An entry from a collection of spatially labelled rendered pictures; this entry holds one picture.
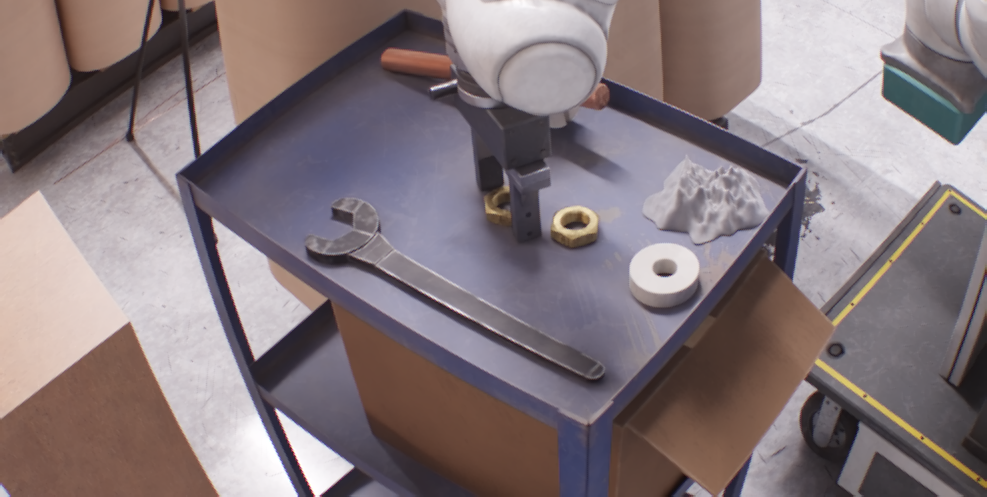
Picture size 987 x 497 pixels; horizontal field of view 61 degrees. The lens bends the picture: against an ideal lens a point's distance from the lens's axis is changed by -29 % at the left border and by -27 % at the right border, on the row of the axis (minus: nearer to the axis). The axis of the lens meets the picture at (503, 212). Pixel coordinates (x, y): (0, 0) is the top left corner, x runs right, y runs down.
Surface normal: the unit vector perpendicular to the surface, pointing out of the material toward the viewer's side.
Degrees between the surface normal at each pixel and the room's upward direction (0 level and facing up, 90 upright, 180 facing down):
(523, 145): 90
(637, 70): 90
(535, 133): 90
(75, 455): 90
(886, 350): 0
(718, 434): 26
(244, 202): 0
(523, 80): 98
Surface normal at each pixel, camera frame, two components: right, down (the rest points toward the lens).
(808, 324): 0.28, -0.53
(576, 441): -0.63, 0.54
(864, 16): -0.07, -0.77
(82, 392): 0.70, 0.42
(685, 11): -0.05, 0.65
